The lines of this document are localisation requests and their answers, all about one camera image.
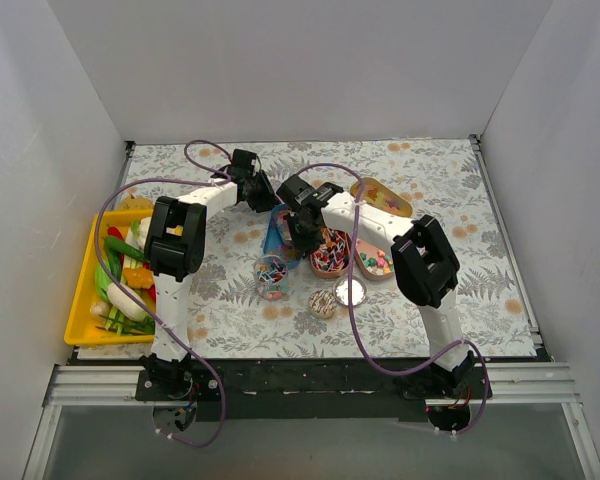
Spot blue candy tray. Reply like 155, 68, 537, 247
262, 204, 301, 270

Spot pink lollipop tray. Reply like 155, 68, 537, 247
309, 228, 351, 279

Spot clear glass jar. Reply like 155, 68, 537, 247
253, 255, 289, 301

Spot beige gummy candy tray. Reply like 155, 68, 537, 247
349, 177, 413, 217

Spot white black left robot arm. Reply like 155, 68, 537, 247
142, 149, 278, 400

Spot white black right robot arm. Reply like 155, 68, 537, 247
277, 175, 479, 398

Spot floral patterned table mat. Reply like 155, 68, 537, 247
77, 138, 539, 360

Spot clear glass jar lid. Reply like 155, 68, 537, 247
332, 276, 367, 307

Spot small donut decorated tin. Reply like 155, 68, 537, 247
308, 290, 337, 319

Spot orange toy carrot slices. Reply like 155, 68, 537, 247
122, 267, 154, 290

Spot red toy chili pepper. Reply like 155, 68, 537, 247
107, 226, 125, 241

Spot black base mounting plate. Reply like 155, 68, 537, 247
135, 359, 562, 424

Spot green toy vegetables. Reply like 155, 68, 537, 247
95, 235, 156, 335

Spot white toy vegetable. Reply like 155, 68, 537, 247
106, 283, 149, 322

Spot yellow plastic bin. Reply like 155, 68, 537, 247
64, 209, 154, 346

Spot aluminium frame rail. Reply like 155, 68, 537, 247
23, 362, 600, 479

